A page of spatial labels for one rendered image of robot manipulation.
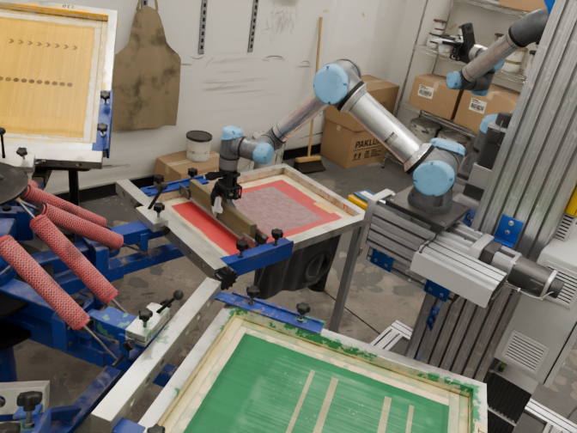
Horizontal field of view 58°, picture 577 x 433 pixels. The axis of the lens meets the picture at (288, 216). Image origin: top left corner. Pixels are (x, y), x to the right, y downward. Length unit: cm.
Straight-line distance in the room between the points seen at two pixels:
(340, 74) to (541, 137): 67
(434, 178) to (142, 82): 276
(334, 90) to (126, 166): 281
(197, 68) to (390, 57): 242
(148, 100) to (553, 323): 307
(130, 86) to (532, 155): 283
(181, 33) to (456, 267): 294
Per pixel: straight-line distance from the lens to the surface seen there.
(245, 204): 225
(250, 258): 182
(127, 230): 186
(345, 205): 234
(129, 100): 396
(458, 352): 226
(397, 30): 590
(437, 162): 162
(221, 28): 432
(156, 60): 399
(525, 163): 187
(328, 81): 164
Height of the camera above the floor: 202
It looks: 29 degrees down
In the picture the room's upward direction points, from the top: 10 degrees clockwise
